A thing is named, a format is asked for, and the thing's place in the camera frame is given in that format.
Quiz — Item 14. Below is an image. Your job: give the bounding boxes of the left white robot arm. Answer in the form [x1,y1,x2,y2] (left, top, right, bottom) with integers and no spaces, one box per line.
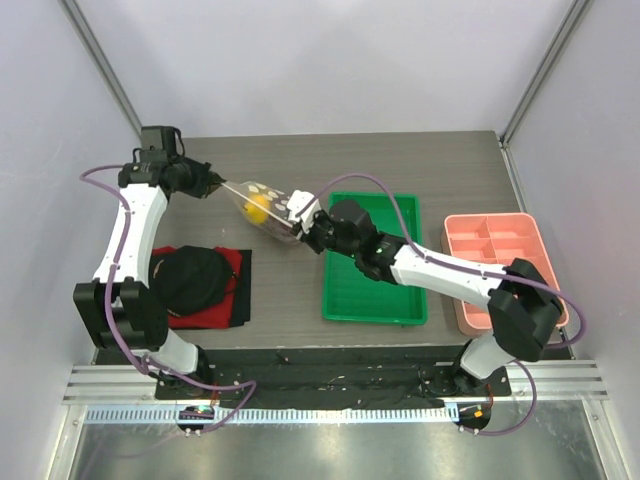
[73,126,224,399]

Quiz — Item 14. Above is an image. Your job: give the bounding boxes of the clear dotted zip bag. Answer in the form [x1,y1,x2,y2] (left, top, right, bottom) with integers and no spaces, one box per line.
[222,181,299,245]

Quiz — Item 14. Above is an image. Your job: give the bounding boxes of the red folded cloth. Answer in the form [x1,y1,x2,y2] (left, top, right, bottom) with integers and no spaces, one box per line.
[149,246,252,330]

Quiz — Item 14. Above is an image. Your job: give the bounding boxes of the white slotted cable duct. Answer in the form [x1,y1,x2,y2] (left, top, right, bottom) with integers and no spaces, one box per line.
[84,403,459,425]

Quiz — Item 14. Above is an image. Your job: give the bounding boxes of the purple fake grapes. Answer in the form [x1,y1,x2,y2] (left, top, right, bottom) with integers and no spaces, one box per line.
[263,203,298,245]

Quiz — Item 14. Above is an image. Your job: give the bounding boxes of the black cap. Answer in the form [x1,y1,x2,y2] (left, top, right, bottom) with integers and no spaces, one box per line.
[149,246,237,317]

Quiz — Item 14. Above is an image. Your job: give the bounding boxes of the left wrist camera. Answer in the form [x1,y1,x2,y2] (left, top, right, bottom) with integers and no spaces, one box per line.
[140,125,185,161]

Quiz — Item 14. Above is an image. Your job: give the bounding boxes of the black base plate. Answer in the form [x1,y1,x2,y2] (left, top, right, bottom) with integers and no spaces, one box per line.
[150,345,511,410]

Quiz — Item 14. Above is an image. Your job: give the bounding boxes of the pink compartment organizer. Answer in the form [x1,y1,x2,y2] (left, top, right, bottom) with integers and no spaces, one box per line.
[441,212,571,337]

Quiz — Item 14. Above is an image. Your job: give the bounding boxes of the green plastic tray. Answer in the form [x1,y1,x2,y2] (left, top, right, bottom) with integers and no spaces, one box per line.
[321,191,430,329]

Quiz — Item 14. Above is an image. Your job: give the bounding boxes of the yellow fake lemon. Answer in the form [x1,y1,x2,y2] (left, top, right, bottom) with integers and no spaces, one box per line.
[242,193,271,225]

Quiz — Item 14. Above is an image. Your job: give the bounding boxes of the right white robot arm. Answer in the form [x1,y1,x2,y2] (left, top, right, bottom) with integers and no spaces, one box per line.
[286,191,564,395]

